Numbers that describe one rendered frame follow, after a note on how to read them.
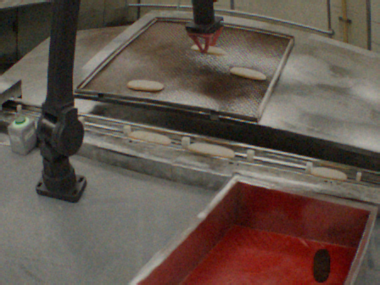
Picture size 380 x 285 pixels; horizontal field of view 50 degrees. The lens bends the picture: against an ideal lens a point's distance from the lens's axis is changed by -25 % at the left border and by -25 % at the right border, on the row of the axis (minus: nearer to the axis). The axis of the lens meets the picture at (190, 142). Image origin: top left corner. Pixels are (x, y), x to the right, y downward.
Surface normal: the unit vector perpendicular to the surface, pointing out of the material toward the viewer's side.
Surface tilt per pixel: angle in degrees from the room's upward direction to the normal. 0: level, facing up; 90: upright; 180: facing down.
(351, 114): 10
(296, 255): 0
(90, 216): 0
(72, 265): 0
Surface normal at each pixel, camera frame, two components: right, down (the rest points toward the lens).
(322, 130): -0.07, -0.79
